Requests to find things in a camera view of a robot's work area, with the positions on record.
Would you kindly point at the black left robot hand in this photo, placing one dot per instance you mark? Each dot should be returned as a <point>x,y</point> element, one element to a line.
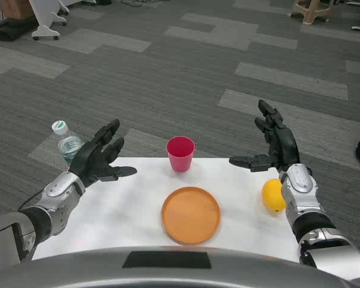
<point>90,159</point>

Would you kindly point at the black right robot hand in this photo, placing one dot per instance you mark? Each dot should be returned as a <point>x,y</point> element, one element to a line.
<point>283,147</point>

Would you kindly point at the brown wooden cabinet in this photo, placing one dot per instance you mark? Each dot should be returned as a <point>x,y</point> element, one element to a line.
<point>16,7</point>

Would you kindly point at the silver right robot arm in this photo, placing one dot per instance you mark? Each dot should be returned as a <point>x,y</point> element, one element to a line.
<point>303,192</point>

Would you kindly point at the pink plastic cup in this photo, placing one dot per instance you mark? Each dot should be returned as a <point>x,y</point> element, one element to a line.
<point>180,159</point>

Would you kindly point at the yellow lemon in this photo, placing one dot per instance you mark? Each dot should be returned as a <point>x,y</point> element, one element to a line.
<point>272,195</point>

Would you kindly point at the clear plastic water bottle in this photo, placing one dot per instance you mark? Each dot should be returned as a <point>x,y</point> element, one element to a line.
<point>67,144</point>

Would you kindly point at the white rolling stand base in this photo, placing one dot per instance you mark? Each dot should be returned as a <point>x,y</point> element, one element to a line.
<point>46,28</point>

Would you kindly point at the beige plastic stool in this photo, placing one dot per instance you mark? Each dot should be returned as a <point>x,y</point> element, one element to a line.
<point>313,10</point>

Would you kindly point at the black bag on floor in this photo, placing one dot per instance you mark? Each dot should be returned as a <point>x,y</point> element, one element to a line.
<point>12,28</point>

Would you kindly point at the orange round plate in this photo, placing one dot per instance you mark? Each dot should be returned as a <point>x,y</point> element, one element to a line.
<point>191,216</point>

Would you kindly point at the silver robot chest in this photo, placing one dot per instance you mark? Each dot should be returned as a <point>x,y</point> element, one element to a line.
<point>78,270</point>

